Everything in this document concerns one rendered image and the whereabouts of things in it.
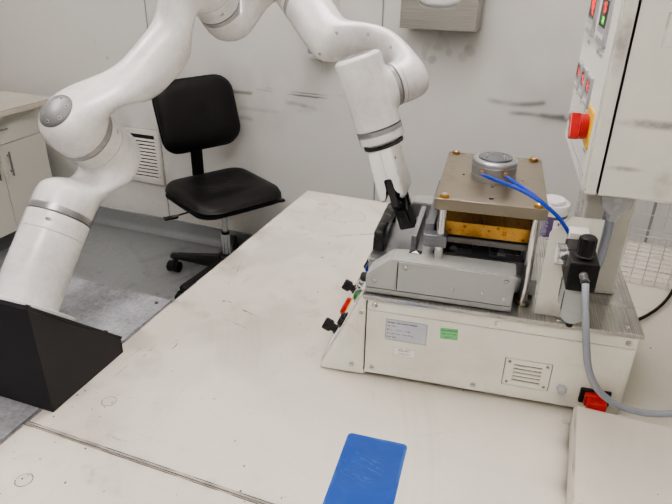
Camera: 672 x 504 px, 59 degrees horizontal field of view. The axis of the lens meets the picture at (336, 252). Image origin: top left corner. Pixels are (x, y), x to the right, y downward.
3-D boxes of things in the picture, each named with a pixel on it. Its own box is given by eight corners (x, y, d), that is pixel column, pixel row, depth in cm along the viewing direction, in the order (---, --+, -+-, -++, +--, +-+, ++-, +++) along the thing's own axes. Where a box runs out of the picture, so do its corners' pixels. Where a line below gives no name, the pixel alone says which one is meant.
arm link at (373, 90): (392, 115, 114) (350, 133, 112) (372, 46, 110) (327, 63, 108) (412, 117, 107) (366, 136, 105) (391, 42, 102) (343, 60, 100)
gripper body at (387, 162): (368, 135, 116) (384, 188, 120) (356, 150, 107) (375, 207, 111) (405, 125, 113) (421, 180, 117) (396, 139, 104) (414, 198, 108)
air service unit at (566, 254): (576, 295, 98) (595, 211, 91) (586, 345, 85) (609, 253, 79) (543, 290, 99) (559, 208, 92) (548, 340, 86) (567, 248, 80)
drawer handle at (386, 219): (396, 220, 125) (397, 202, 123) (383, 251, 112) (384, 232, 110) (386, 219, 125) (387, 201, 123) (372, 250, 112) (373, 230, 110)
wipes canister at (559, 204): (561, 244, 167) (572, 194, 160) (560, 258, 160) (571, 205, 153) (529, 239, 170) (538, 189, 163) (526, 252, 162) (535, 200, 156)
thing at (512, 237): (531, 208, 119) (539, 162, 115) (536, 256, 100) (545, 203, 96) (444, 198, 123) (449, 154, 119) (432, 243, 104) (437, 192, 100)
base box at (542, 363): (592, 318, 133) (610, 248, 126) (619, 435, 101) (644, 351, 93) (358, 284, 145) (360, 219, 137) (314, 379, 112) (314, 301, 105)
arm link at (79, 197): (12, 202, 114) (58, 94, 120) (76, 235, 131) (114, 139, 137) (61, 211, 110) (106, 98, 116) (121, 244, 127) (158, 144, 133)
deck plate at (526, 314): (611, 248, 126) (612, 243, 125) (643, 340, 96) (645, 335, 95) (395, 222, 136) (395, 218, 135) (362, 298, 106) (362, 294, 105)
